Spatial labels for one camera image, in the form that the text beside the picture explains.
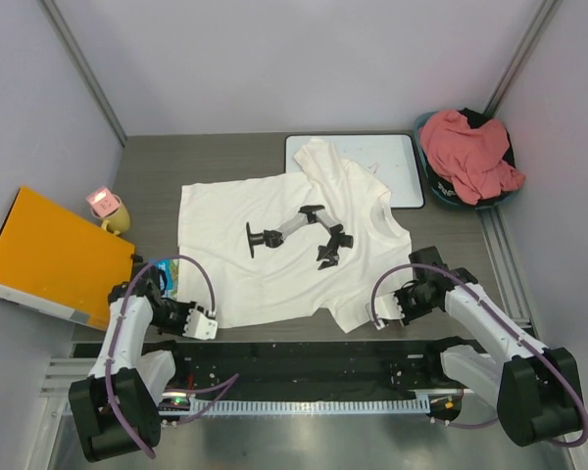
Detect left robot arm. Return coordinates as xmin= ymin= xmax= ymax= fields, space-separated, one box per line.
xmin=69 ymin=263 xmax=210 ymax=463

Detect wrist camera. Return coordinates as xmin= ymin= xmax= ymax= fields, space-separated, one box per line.
xmin=182 ymin=308 xmax=219 ymax=341
xmin=366 ymin=294 xmax=405 ymax=330

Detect teal laundry basket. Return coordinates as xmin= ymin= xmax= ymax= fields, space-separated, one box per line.
xmin=413 ymin=108 xmax=516 ymax=210

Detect blue treehouse book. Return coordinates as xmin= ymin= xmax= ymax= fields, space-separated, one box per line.
xmin=143 ymin=259 xmax=179 ymax=301

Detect white slotted cable duct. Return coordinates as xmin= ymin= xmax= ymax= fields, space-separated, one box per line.
xmin=64 ymin=397 xmax=430 ymax=417

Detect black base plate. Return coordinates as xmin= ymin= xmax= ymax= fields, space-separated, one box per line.
xmin=143 ymin=340 xmax=460 ymax=401

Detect yellow mug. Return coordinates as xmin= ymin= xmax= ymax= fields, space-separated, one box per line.
xmin=100 ymin=195 xmax=131 ymax=236

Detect white whiteboard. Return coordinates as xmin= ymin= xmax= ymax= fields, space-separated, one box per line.
xmin=284 ymin=132 xmax=425 ymax=212

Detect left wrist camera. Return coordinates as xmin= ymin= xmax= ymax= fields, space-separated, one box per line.
xmin=182 ymin=308 xmax=219 ymax=341

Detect orange book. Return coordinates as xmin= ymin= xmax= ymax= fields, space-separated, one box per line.
xmin=0 ymin=186 xmax=135 ymax=331

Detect aluminium rail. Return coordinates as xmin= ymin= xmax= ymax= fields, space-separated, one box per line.
xmin=40 ymin=357 xmax=96 ymax=398

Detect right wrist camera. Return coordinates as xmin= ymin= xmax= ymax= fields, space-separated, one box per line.
xmin=366 ymin=294 xmax=405 ymax=330

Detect pink t-shirt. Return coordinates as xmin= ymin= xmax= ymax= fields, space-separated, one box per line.
xmin=419 ymin=109 xmax=526 ymax=206

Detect white t-shirt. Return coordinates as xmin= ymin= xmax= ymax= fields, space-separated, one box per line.
xmin=177 ymin=138 xmax=413 ymax=332

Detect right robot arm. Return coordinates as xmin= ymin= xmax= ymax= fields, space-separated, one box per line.
xmin=394 ymin=247 xmax=588 ymax=447

